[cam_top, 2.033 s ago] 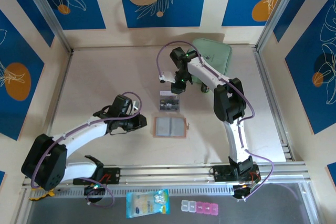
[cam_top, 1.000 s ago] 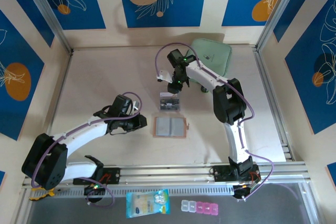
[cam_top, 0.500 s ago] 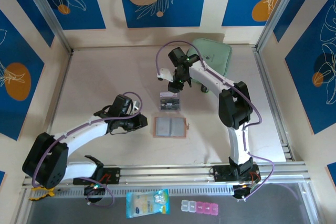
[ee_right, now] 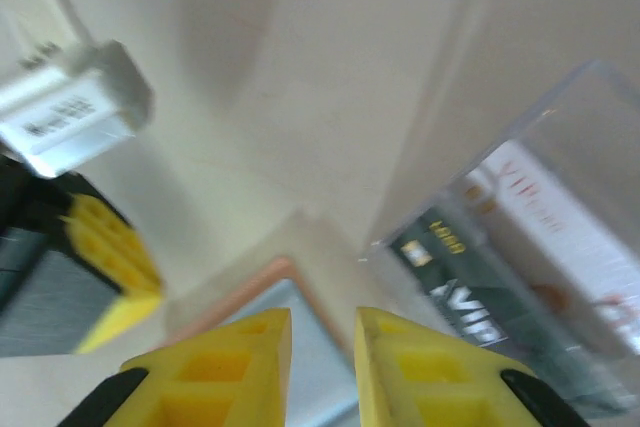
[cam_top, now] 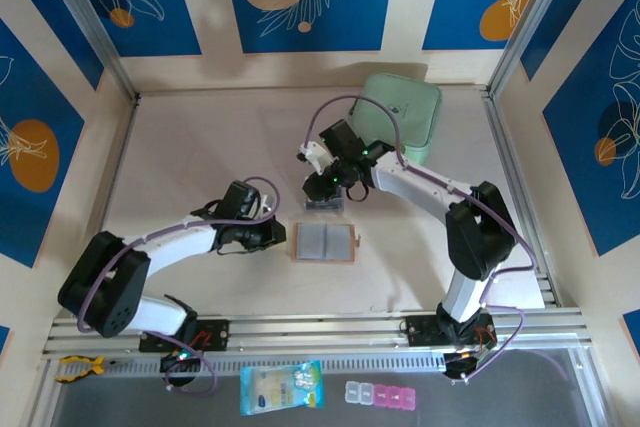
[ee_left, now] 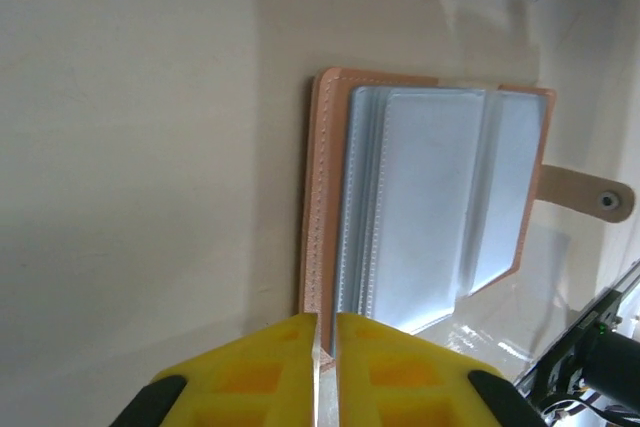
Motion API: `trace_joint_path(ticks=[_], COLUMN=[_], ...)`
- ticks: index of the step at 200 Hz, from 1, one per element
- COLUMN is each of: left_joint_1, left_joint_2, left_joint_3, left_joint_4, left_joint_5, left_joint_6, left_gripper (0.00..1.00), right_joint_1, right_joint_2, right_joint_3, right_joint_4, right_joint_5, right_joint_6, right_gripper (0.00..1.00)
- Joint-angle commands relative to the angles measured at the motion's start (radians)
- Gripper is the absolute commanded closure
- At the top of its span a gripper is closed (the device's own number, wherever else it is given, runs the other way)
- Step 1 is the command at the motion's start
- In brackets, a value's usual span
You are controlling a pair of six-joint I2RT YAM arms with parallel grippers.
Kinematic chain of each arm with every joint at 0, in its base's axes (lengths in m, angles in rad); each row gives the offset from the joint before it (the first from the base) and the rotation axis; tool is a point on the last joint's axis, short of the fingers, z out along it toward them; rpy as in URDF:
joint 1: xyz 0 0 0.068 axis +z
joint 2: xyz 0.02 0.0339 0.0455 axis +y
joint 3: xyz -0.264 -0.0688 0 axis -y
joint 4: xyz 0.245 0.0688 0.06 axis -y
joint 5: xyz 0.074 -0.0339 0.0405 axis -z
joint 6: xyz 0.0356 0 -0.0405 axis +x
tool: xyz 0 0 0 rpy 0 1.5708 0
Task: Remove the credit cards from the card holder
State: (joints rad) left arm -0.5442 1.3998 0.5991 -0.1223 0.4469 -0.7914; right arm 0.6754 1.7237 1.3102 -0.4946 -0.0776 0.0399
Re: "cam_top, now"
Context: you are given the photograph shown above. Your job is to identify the black VIP card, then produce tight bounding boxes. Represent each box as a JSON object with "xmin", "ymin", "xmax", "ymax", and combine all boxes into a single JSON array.
[{"xmin": 305, "ymin": 198, "xmax": 346, "ymax": 213}]

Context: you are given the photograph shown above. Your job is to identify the clear acrylic card stand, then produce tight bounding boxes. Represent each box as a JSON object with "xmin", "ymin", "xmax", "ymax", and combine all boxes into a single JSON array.
[{"xmin": 302, "ymin": 185, "xmax": 347, "ymax": 214}]

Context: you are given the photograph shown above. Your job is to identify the pink leather card holder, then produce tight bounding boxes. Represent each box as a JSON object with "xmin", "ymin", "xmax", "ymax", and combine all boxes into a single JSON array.
[{"xmin": 290, "ymin": 220, "xmax": 363, "ymax": 265}]

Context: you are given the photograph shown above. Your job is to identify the mint green zip pouch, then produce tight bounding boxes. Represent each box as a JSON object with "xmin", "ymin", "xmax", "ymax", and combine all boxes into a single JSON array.
[{"xmin": 346, "ymin": 72, "xmax": 444, "ymax": 169}]

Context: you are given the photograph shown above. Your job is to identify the blue wet wipes packet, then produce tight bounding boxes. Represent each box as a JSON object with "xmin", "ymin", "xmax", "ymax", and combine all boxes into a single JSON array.
[{"xmin": 239, "ymin": 358, "xmax": 327, "ymax": 418}]

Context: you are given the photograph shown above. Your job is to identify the white pink pill organizer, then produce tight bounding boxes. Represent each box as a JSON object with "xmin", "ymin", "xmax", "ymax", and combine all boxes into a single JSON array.
[{"xmin": 344, "ymin": 380, "xmax": 418, "ymax": 413}]

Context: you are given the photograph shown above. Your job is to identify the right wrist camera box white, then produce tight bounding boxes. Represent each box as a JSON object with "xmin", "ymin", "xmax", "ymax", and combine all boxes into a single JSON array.
[{"xmin": 296, "ymin": 141, "xmax": 334, "ymax": 174}]

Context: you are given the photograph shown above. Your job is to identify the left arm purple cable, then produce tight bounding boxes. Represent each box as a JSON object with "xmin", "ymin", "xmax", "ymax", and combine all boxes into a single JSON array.
[{"xmin": 74, "ymin": 176, "xmax": 282, "ymax": 397}]

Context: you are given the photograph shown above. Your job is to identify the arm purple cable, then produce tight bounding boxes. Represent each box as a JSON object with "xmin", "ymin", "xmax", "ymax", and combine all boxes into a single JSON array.
[
  {"xmin": 74, "ymin": 176, "xmax": 282, "ymax": 397},
  {"xmin": 303, "ymin": 93, "xmax": 539, "ymax": 383}
]

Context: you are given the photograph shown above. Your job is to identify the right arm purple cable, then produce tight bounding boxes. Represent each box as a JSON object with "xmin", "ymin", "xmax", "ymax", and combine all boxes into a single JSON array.
[{"xmin": 303, "ymin": 93, "xmax": 539, "ymax": 383}]

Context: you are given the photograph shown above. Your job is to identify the aluminium front rail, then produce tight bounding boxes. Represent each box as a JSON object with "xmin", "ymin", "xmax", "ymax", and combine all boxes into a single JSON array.
[{"xmin": 42, "ymin": 308, "xmax": 597, "ymax": 361}]

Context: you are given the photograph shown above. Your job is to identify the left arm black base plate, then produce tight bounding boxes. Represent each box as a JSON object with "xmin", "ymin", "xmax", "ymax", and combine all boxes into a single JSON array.
[{"xmin": 138, "ymin": 318, "xmax": 232, "ymax": 354}]

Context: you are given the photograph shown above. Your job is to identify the aluminium side rail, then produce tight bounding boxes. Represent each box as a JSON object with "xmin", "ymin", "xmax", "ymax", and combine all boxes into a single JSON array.
[
  {"xmin": 481, "ymin": 88, "xmax": 562, "ymax": 309},
  {"xmin": 72, "ymin": 96, "xmax": 142, "ymax": 319}
]

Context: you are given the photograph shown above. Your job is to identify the grey slotted cable duct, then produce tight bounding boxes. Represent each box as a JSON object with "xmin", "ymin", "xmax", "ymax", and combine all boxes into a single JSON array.
[{"xmin": 101, "ymin": 352, "xmax": 449, "ymax": 376}]

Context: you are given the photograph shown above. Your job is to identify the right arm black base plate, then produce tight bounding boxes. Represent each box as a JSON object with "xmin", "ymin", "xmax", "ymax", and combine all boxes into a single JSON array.
[{"xmin": 404, "ymin": 313, "xmax": 497, "ymax": 349}]

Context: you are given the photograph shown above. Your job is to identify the aluminium frame post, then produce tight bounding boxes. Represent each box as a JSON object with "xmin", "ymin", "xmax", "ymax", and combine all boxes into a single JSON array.
[
  {"xmin": 486, "ymin": 0, "xmax": 587, "ymax": 99},
  {"xmin": 36, "ymin": 0, "xmax": 142, "ymax": 101}
]

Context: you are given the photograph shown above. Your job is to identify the yellow handled pliers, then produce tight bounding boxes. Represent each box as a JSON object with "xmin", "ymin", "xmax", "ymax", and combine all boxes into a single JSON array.
[{"xmin": 54, "ymin": 353, "xmax": 119, "ymax": 385}]

